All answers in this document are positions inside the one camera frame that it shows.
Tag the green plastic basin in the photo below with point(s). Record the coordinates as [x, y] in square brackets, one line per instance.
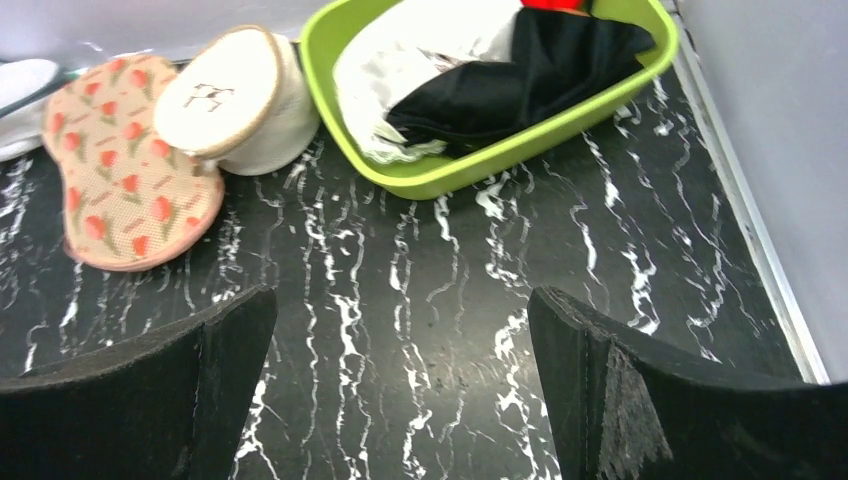
[331, 28]

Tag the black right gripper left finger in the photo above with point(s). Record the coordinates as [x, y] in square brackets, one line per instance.
[167, 404]

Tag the red garment in basin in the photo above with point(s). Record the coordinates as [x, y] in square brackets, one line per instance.
[571, 6]

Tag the white garment in basin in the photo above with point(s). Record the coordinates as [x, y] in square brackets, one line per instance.
[409, 44]

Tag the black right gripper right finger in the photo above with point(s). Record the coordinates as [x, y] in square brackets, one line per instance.
[624, 405]

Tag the black garment in basin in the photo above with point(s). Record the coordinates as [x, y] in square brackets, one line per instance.
[557, 60]

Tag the aluminium table frame rail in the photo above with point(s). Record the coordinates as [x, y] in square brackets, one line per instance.
[717, 140]

